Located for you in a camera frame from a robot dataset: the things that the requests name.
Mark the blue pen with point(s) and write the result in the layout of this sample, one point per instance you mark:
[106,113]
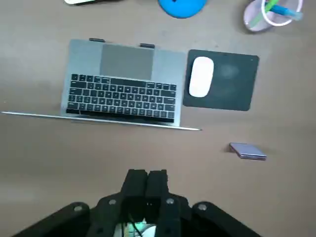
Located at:
[286,11]

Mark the silver grey laptop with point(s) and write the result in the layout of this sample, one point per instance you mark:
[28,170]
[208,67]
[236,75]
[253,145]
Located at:
[123,98]

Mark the purple phone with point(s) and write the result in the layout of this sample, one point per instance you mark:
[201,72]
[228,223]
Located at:
[247,151]

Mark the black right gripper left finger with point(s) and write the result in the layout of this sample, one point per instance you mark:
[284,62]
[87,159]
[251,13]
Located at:
[133,185]

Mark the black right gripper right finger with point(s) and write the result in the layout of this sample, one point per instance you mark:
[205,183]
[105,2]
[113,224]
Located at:
[158,185]

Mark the green pen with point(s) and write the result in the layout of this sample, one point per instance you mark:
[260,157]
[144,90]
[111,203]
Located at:
[261,13]

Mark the blue desk lamp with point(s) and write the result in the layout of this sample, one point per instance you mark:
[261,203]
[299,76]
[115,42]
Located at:
[182,8]

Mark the white computer mouse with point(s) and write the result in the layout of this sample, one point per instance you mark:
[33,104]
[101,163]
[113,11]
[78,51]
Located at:
[201,76]

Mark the translucent pink pen cup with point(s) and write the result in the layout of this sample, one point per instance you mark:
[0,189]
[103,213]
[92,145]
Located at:
[256,14]

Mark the black mouse pad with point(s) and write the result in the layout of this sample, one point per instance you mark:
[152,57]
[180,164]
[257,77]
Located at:
[229,84]

